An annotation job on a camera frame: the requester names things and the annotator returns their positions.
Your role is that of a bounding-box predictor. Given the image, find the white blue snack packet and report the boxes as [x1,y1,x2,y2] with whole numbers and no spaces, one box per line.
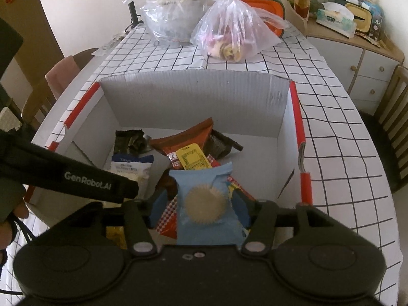
[110,154,155,183]

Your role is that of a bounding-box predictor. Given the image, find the green yellow snack packet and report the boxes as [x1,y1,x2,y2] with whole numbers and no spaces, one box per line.
[176,144,213,171]

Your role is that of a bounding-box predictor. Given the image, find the white sideboard cabinet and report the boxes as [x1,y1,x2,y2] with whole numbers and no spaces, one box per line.
[287,0,404,109]

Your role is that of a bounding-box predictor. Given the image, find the red cardboard box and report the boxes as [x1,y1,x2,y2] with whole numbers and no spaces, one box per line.
[24,70,312,232]

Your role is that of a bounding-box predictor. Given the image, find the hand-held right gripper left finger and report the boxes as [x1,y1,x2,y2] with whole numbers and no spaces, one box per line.
[64,189,170,257]

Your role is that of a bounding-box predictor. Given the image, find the white green tissue box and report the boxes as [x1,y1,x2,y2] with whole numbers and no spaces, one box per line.
[316,2,358,39]

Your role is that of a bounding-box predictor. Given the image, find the person's left hand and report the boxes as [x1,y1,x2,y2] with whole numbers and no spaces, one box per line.
[0,201,30,252]

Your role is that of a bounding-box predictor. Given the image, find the metallic brown red snack packet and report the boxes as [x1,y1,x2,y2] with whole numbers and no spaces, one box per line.
[149,118,215,170]

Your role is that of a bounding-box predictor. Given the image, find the black cable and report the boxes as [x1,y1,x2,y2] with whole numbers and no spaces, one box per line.
[0,212,37,295]

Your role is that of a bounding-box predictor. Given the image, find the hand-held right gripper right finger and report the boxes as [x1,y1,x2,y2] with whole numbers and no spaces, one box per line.
[231,189,334,257]

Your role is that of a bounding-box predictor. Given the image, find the clear bag with grey bowl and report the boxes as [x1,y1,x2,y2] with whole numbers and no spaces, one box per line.
[140,0,224,47]

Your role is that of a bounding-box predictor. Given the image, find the light blue cake packet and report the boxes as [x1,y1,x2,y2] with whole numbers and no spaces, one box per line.
[168,161,247,247]

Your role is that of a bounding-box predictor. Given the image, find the white checked tablecloth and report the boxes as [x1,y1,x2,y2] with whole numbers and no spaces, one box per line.
[0,25,404,306]

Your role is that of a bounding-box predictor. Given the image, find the slatted wooden chair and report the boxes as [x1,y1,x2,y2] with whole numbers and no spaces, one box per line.
[372,65,408,181]

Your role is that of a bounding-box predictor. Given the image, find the clear plastic wrappers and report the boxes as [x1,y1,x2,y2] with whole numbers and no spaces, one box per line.
[98,33,125,55]

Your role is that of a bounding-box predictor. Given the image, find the orange lidded container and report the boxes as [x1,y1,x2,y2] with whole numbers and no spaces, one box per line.
[237,0,286,38]

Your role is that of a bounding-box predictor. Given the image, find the wooden chair with pink cloth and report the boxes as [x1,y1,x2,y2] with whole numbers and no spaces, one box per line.
[21,48,100,125]

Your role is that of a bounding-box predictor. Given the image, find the wooden door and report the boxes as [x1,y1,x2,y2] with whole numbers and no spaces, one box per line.
[0,0,66,109]

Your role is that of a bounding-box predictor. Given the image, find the yellow box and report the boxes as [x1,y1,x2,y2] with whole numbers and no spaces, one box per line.
[345,0,385,44]

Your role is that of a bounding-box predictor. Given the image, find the black gooseneck lamp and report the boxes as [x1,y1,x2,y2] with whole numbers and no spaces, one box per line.
[123,0,145,32]

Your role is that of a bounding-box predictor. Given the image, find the red checked snack packet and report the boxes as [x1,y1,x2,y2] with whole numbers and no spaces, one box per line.
[157,154,256,240]

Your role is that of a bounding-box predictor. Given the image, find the dark seaweed snack packet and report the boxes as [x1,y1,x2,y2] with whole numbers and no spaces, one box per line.
[114,129,152,156]

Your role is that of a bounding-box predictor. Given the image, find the dark grey snack packet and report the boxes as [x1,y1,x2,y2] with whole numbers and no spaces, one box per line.
[204,130,244,159]

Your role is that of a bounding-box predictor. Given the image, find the pink tinted plastic bag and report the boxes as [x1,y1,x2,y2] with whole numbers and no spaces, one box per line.
[190,0,291,63]

